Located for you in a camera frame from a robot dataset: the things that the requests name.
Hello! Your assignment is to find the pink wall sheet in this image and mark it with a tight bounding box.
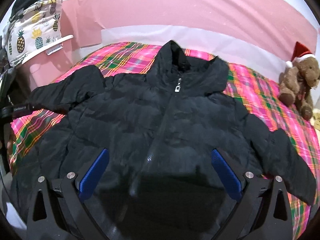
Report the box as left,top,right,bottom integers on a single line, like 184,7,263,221
30,0,320,91

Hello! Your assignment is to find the brown teddy bear santa hat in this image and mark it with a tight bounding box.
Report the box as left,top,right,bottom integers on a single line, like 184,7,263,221
278,42,319,121

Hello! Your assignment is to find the yellow plush toy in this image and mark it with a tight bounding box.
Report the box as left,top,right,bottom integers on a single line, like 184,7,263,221
310,112,320,131

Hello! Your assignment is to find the white bed side panel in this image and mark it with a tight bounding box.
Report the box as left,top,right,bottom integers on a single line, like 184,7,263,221
72,25,286,81

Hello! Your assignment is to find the pineapple print fabric cover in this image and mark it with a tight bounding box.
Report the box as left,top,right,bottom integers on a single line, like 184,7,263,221
2,0,62,67

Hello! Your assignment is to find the pink plaid bed blanket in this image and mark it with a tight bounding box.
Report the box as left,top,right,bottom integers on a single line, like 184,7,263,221
9,41,320,240

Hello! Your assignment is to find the black puffer jacket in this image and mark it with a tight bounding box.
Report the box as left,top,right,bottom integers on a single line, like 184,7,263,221
10,41,317,239

